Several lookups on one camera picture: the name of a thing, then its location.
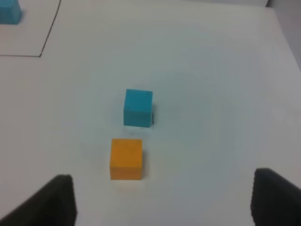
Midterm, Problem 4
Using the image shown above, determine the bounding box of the blue cube centre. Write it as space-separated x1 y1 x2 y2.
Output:
123 89 153 128

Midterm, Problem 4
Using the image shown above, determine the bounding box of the blue cube in template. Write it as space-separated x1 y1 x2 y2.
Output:
0 0 22 25

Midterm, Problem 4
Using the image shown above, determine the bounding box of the orange cube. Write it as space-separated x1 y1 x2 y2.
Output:
110 138 143 180

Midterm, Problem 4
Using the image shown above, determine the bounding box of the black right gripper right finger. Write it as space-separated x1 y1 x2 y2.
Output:
250 168 301 226

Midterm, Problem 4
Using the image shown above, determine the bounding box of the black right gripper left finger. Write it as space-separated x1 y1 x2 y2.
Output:
0 175 77 226

